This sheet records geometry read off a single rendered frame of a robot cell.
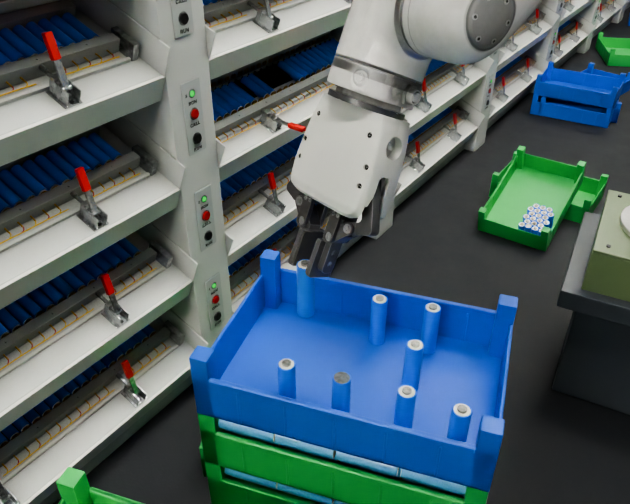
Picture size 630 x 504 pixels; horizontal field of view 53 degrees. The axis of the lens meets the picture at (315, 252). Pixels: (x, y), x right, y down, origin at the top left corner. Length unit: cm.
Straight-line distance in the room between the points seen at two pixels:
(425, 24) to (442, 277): 122
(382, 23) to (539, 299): 121
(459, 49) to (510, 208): 147
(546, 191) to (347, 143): 148
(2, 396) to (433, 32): 80
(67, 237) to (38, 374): 22
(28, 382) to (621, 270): 99
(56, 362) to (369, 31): 73
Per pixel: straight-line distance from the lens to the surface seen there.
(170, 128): 105
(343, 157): 58
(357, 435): 62
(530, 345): 154
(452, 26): 51
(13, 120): 89
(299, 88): 137
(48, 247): 98
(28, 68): 94
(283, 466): 70
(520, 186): 203
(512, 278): 173
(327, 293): 78
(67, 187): 103
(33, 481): 118
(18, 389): 105
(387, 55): 56
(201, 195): 113
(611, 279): 124
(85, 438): 121
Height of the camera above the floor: 99
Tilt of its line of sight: 35 degrees down
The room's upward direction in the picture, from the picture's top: straight up
